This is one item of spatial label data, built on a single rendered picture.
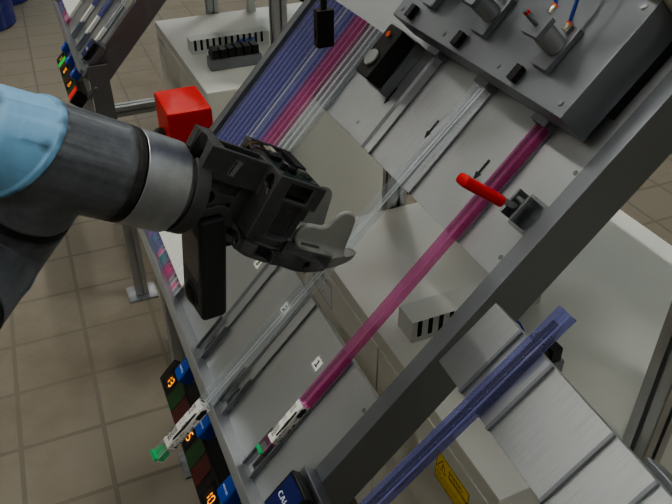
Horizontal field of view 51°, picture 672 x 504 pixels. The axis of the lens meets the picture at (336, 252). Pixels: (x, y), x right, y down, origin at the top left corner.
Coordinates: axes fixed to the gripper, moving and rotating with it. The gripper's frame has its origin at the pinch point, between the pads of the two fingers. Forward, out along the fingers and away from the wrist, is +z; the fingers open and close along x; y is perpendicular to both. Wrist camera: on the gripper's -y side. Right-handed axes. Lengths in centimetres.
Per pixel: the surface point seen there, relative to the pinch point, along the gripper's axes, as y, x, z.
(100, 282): -98, 137, 58
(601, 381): -8, -6, 60
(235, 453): -30.6, 2.0, 6.1
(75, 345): -104, 111, 45
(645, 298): 4, 5, 79
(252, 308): -20.5, 18.7, 11.6
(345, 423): -16.7, -6.8, 8.7
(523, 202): 13.7, -7.5, 10.8
